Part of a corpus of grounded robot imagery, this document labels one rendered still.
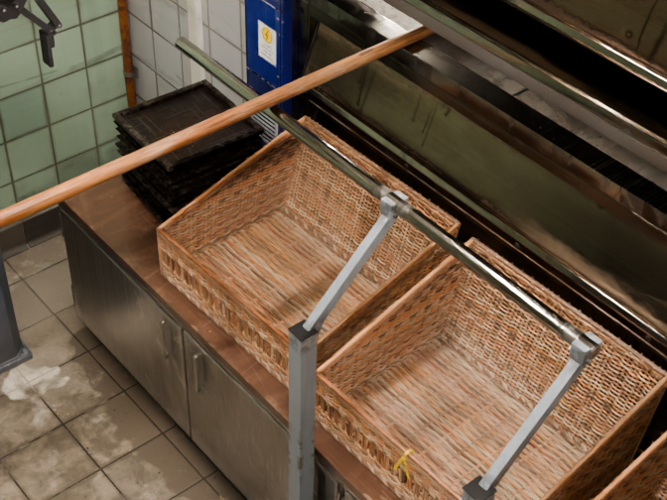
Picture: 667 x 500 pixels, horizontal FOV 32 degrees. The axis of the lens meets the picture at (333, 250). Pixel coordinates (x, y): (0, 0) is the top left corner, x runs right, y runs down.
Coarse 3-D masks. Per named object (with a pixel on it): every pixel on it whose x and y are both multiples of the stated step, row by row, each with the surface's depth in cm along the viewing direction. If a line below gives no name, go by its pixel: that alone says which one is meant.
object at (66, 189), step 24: (384, 48) 255; (312, 72) 246; (336, 72) 248; (264, 96) 239; (288, 96) 242; (216, 120) 233; (240, 120) 237; (168, 144) 227; (96, 168) 220; (120, 168) 222; (48, 192) 214; (72, 192) 217; (0, 216) 209; (24, 216) 212
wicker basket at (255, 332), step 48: (288, 144) 296; (336, 144) 289; (240, 192) 294; (288, 192) 306; (336, 192) 293; (192, 240) 291; (240, 240) 299; (288, 240) 300; (336, 240) 297; (384, 240) 284; (192, 288) 280; (240, 288) 286; (288, 288) 286; (384, 288) 258; (240, 336) 270; (288, 336) 274; (336, 336) 255; (288, 384) 262
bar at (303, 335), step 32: (256, 96) 245; (288, 128) 239; (384, 192) 222; (384, 224) 222; (416, 224) 217; (352, 256) 224; (512, 288) 203; (320, 320) 226; (544, 320) 199; (576, 352) 194; (544, 416) 197; (512, 448) 197; (480, 480) 199
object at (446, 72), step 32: (320, 0) 277; (352, 0) 275; (384, 32) 264; (416, 64) 258; (448, 64) 255; (480, 96) 246; (512, 96) 246; (512, 128) 242; (544, 128) 238; (576, 160) 231; (608, 160) 231; (608, 192) 228; (640, 192) 223
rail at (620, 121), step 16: (416, 0) 226; (432, 16) 224; (448, 16) 221; (464, 32) 219; (480, 32) 218; (496, 48) 214; (512, 64) 212; (528, 64) 210; (544, 80) 208; (560, 80) 206; (576, 96) 203; (592, 96) 203; (592, 112) 202; (608, 112) 199; (624, 128) 197; (640, 128) 196; (656, 144) 193
